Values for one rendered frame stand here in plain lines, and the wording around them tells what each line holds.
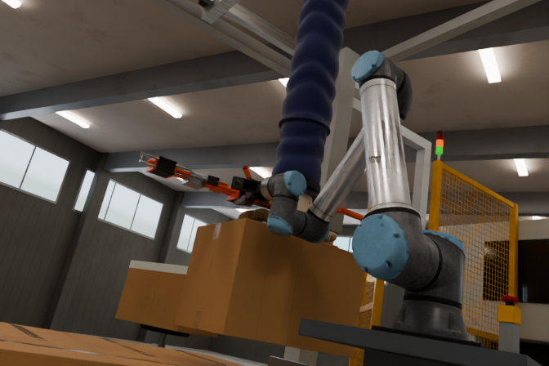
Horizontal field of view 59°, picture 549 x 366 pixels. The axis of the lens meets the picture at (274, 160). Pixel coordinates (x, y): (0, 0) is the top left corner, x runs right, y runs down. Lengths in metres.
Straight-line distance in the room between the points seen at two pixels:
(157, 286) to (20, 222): 7.74
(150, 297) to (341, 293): 1.73
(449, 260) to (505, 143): 6.02
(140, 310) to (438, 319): 2.46
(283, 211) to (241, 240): 0.20
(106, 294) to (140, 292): 8.88
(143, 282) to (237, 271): 1.86
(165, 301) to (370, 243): 2.26
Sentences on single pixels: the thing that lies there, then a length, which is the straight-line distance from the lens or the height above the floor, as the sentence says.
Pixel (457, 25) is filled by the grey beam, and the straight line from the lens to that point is 4.21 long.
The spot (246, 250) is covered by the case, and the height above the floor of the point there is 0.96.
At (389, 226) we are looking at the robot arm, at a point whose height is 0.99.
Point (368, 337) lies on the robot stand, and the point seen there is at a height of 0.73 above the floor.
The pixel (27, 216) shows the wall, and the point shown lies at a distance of 11.02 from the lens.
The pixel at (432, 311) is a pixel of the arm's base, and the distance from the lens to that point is 1.32.
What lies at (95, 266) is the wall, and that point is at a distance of 12.06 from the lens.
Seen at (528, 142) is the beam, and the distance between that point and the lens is 7.29.
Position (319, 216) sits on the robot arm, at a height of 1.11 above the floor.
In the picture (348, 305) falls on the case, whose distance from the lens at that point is 2.01.
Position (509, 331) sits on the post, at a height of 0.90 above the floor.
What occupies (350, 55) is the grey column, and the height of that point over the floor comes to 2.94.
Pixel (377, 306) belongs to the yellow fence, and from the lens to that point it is 3.06.
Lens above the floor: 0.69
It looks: 20 degrees up
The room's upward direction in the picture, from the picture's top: 11 degrees clockwise
